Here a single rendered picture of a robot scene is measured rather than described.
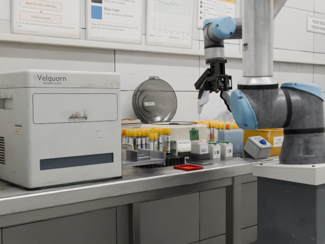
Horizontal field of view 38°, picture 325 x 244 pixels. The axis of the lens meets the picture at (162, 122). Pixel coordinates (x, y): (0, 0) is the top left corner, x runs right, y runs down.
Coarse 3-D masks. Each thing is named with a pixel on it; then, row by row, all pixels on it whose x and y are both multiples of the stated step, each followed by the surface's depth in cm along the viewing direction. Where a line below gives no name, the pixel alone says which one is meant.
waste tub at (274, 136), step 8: (272, 128) 192; (248, 136) 186; (256, 136) 183; (264, 136) 180; (272, 136) 180; (280, 136) 183; (272, 144) 180; (280, 144) 183; (272, 152) 180; (280, 152) 183
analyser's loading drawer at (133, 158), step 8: (128, 152) 141; (136, 152) 138; (144, 152) 143; (152, 152) 148; (160, 152) 145; (128, 160) 140; (136, 160) 138; (144, 160) 139; (152, 160) 141; (160, 160) 143
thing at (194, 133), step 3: (192, 129) 164; (192, 132) 163; (195, 132) 164; (198, 132) 165; (192, 135) 163; (195, 135) 164; (198, 135) 165; (192, 138) 163; (195, 138) 164; (198, 138) 165
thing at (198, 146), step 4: (196, 140) 164; (200, 140) 164; (192, 144) 162; (196, 144) 160; (200, 144) 159; (204, 144) 160; (192, 148) 162; (196, 148) 160; (200, 148) 159; (204, 148) 160; (192, 152) 162; (196, 152) 160; (200, 152) 159; (204, 152) 160
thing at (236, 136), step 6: (222, 132) 178; (228, 132) 178; (234, 132) 180; (240, 132) 182; (222, 138) 178; (228, 138) 178; (234, 138) 180; (240, 138) 182; (234, 144) 180; (240, 144) 182; (234, 150) 180; (240, 150) 182
